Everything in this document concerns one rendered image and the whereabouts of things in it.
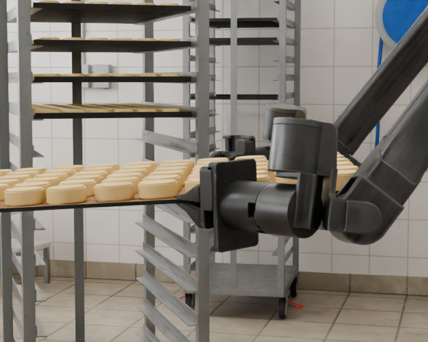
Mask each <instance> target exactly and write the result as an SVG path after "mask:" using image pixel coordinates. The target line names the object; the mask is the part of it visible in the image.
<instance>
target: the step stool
mask: <svg viewBox="0 0 428 342"><path fill-rule="evenodd" d="M19 213H20V212H11V215H13V214H19ZM50 246H51V242H50V241H41V240H34V249H36V251H38V250H43V261H44V263H45V264H46V266H43V277H44V284H49V283H50ZM12 250H13V251H14V253H15V254H16V256H17V257H18V256H21V245H20V243H19V241H18V240H17V239H12ZM0 284H1V224H0ZM1 297H2V289H1Z"/></svg>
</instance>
